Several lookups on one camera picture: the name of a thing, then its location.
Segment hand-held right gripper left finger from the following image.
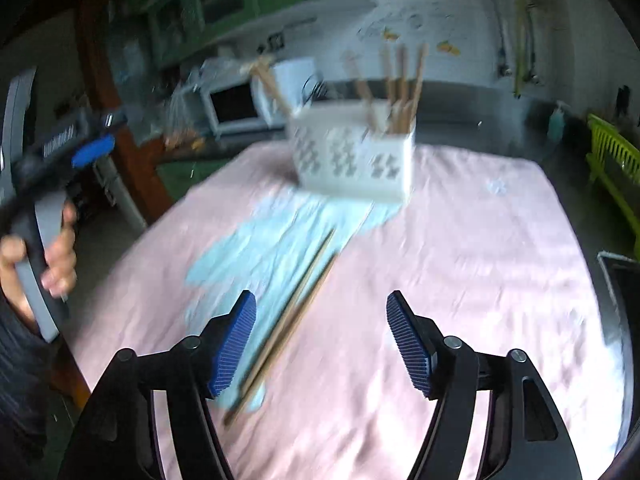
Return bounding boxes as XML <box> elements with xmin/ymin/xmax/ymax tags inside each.
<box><xmin>59</xmin><ymin>289</ymin><xmax>258</xmax><ymax>480</ymax></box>

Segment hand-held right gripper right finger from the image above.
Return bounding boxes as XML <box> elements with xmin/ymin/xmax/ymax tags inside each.
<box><xmin>385</xmin><ymin>289</ymin><xmax>584</xmax><ymax>480</ymax></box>

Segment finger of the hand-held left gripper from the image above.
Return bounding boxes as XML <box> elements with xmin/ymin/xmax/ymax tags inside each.
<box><xmin>71</xmin><ymin>136</ymin><xmax>117</xmax><ymax>169</ymax></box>

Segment light wooden chopstick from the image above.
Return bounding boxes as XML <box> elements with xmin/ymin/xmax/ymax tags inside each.
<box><xmin>223</xmin><ymin>254</ymin><xmax>340</xmax><ymax>427</ymax></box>
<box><xmin>237</xmin><ymin>229</ymin><xmax>337</xmax><ymax>397</ymax></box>
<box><xmin>247</xmin><ymin>56</ymin><xmax>297</xmax><ymax>117</ymax></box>

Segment white plastic chopstick holder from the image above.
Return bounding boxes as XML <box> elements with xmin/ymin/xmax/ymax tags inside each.
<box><xmin>286</xmin><ymin>100</ymin><xmax>417</xmax><ymax>203</ymax></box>

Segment dark wooden chopstick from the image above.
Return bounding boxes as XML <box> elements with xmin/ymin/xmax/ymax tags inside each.
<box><xmin>406</xmin><ymin>43</ymin><xmax>429</xmax><ymax>132</ymax></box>
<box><xmin>398</xmin><ymin>43</ymin><xmax>409</xmax><ymax>112</ymax></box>

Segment person's left forearm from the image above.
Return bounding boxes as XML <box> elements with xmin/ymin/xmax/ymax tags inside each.
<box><xmin>0</xmin><ymin>290</ymin><xmax>64</xmax><ymax>480</ymax></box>

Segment person's left hand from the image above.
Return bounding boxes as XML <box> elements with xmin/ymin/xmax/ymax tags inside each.
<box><xmin>0</xmin><ymin>204</ymin><xmax>79</xmax><ymax>323</ymax></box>

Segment pink and blue blanket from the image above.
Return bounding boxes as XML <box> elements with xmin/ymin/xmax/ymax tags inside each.
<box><xmin>65</xmin><ymin>140</ymin><xmax>628</xmax><ymax>480</ymax></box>

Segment clear bag with orange contents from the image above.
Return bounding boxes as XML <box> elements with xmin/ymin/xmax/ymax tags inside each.
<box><xmin>162</xmin><ymin>87</ymin><xmax>207</xmax><ymax>152</ymax></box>

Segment green base cabinet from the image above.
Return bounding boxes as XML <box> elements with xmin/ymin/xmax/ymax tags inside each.
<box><xmin>154</xmin><ymin>156</ymin><xmax>238</xmax><ymax>201</ymax></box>

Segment white microwave oven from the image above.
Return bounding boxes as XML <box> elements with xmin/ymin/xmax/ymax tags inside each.
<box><xmin>199</xmin><ymin>56</ymin><xmax>322</xmax><ymax>137</ymax></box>

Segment clear plastic bag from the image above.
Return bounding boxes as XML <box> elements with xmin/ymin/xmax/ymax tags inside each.
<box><xmin>187</xmin><ymin>55</ymin><xmax>253</xmax><ymax>92</ymax></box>

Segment dark kitchen sink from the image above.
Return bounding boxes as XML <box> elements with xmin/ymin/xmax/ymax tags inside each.
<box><xmin>596</xmin><ymin>250</ymin><xmax>640</xmax><ymax>362</ymax></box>

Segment teal plastic bottle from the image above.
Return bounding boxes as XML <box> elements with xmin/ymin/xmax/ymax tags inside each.
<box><xmin>547</xmin><ymin>100</ymin><xmax>569</xmax><ymax>144</ymax></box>

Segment green plastic dish rack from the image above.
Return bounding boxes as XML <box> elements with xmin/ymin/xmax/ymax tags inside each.
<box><xmin>584</xmin><ymin>112</ymin><xmax>640</xmax><ymax>257</ymax></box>

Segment brown wooden door frame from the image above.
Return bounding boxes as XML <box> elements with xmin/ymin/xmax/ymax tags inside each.
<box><xmin>74</xmin><ymin>0</ymin><xmax>175</xmax><ymax>227</ymax></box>

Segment green wall cabinets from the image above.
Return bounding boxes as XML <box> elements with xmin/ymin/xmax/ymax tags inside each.
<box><xmin>129</xmin><ymin>0</ymin><xmax>377</xmax><ymax>70</ymax></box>

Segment yellow hose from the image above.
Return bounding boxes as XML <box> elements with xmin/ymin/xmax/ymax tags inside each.
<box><xmin>512</xmin><ymin>0</ymin><xmax>532</xmax><ymax>99</ymax></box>

